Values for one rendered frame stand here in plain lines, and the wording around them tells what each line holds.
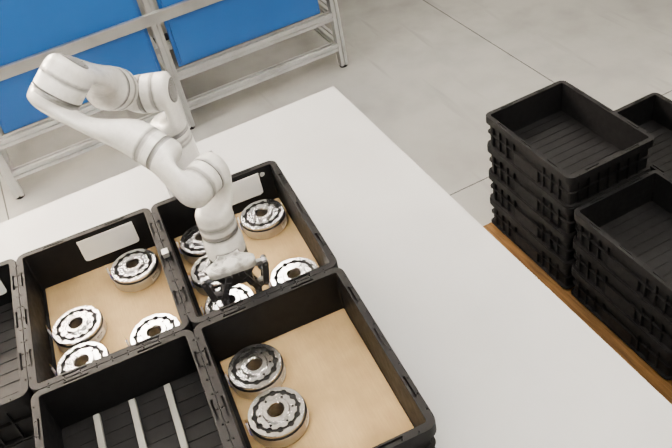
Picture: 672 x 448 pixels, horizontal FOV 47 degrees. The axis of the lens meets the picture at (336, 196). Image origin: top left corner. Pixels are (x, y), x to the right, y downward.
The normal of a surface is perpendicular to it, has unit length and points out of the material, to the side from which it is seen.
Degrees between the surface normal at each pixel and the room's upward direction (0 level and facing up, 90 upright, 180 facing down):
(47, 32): 90
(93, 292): 0
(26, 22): 90
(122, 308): 0
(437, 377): 0
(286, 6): 90
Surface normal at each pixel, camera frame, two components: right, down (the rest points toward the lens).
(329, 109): -0.16, -0.76
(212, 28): 0.44, 0.52
